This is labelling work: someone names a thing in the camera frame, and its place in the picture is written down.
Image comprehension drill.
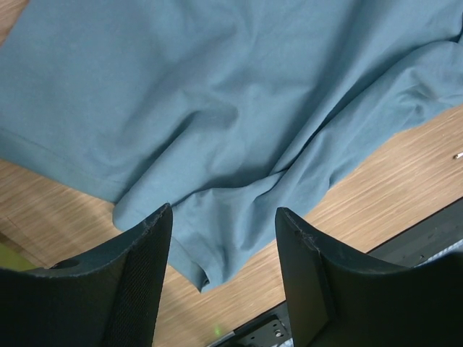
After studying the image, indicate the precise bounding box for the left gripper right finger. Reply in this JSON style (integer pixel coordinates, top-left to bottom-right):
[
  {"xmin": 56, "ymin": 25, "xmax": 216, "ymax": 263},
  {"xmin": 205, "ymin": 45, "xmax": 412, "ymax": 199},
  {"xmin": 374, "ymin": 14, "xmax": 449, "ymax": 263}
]
[{"xmin": 275, "ymin": 207, "xmax": 462, "ymax": 346}]

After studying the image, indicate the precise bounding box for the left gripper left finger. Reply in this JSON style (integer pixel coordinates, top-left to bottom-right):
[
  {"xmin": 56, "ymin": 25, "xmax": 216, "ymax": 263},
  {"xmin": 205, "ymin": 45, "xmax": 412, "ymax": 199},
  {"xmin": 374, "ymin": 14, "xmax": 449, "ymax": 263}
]
[{"xmin": 1, "ymin": 204, "xmax": 172, "ymax": 346}]

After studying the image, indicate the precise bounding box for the grey-blue t-shirt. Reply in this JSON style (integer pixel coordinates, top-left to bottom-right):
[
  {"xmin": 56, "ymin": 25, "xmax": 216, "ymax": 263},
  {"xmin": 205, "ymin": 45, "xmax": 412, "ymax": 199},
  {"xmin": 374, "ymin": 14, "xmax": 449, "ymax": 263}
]
[{"xmin": 1, "ymin": 1, "xmax": 462, "ymax": 291}]

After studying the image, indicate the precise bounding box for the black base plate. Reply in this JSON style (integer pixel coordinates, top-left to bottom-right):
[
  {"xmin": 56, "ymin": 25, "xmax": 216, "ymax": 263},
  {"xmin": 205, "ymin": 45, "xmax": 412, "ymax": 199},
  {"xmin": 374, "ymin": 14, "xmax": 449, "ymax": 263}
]
[{"xmin": 218, "ymin": 200, "xmax": 462, "ymax": 346}]

